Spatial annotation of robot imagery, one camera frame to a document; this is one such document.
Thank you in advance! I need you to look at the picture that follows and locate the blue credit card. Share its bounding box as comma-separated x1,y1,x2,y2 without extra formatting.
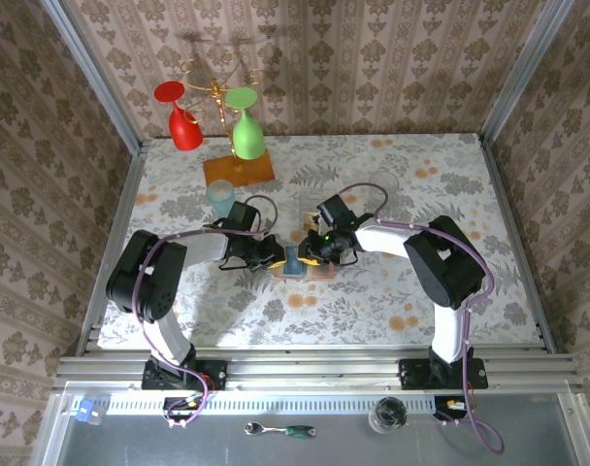
283,246,306,278

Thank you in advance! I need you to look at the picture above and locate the floral patterned tablecloth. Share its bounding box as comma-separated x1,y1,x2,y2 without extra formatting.
96,133,542,349

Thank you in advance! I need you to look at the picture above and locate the clear glass tumbler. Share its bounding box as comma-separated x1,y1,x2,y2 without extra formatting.
369,170,401,203

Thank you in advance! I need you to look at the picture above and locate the green wine glass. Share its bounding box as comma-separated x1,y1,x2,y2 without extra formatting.
224,86,267,161

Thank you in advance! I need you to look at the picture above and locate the red wine glass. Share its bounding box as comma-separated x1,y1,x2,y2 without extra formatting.
153,81,205,152

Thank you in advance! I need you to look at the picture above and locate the black power connector block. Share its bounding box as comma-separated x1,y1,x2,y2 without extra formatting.
433,396,471,422
162,396,203,422

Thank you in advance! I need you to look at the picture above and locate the clear glass jar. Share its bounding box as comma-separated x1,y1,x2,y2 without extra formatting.
368,396,409,435

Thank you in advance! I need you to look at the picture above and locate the grey metal bench plate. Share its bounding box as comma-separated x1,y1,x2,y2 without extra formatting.
30,381,590,466

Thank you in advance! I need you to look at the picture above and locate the blue white plastic connector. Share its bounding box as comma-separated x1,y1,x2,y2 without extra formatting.
73,397,107,427

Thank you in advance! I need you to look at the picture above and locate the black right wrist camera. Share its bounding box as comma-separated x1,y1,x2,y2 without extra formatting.
315,193,355,228

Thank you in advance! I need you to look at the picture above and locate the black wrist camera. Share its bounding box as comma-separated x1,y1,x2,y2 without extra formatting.
225,200,260,233
315,193,355,228

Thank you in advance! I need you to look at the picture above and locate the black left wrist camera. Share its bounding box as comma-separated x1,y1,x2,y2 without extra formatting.
225,200,260,233

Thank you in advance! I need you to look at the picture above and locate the gold wire rack wooden base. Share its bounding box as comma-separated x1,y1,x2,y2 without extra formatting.
180,50,276,188

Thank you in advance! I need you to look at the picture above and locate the aluminium frame cross rail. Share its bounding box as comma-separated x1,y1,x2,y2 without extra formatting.
51,345,586,392

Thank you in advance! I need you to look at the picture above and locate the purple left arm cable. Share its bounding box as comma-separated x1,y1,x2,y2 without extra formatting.
131,193,280,428

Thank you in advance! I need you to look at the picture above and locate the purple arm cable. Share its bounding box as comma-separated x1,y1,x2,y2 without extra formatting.
338,182,506,456
131,193,280,428

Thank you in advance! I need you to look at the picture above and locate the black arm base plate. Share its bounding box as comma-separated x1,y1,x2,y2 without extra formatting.
398,356,489,391
142,357,228,392

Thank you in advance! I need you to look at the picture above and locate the aluminium frame side rail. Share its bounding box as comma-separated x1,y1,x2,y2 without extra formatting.
75,139,147,356
477,134,559,354

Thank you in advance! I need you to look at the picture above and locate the white slotted cable duct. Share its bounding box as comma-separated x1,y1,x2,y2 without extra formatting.
71,393,466,416

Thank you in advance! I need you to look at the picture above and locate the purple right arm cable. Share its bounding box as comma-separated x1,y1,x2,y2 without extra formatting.
338,182,506,456

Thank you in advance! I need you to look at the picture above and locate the ratchet wrench green handle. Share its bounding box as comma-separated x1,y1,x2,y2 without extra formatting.
244,421,317,438

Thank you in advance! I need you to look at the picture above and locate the aluminium frame post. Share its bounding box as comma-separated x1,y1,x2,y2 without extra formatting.
477,0,576,143
39,0,147,155

